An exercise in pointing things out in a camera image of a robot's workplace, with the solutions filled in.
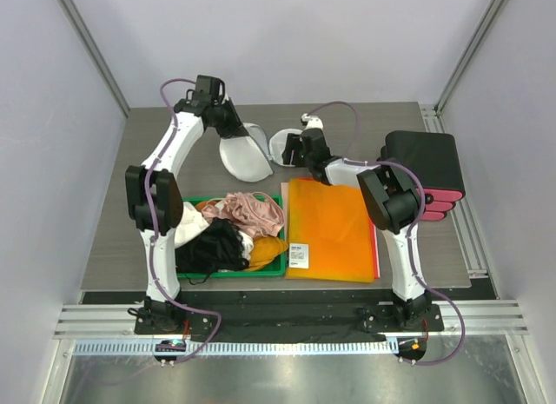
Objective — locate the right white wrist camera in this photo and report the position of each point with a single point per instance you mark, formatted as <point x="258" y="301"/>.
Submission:
<point x="311" y="122"/>

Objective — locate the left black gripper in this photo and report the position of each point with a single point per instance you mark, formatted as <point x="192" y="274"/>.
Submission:
<point x="235" y="127"/>

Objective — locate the pink satin bra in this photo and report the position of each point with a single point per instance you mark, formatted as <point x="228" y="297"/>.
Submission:
<point x="255" y="214"/>

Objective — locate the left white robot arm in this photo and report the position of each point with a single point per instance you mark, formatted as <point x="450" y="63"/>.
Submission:
<point x="155" y="205"/>

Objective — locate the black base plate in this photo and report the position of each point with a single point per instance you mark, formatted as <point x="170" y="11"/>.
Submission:
<point x="317" y="323"/>

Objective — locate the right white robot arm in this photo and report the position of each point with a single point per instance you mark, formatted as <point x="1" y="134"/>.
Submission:
<point x="394" y="199"/>

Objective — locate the white mesh laundry bag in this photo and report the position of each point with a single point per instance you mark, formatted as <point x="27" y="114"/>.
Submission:
<point x="251" y="158"/>

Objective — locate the orange plastic folder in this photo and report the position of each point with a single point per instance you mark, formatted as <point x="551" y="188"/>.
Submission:
<point x="328" y="233"/>

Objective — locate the mustard yellow bra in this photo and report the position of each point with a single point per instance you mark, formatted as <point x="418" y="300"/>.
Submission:
<point x="265" y="250"/>

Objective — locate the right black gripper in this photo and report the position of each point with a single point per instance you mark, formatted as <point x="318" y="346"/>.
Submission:
<point x="293" y="143"/>

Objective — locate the black lace bra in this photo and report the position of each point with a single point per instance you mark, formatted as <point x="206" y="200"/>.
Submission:
<point x="217" y="248"/>

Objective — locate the white cable duct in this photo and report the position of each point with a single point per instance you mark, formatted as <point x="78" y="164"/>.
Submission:
<point x="165" y="348"/>

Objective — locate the white bra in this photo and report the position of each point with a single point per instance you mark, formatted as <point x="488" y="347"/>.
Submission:
<point x="190" y="226"/>

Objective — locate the green plastic tray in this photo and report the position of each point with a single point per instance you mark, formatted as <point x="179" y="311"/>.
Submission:
<point x="275" y="268"/>

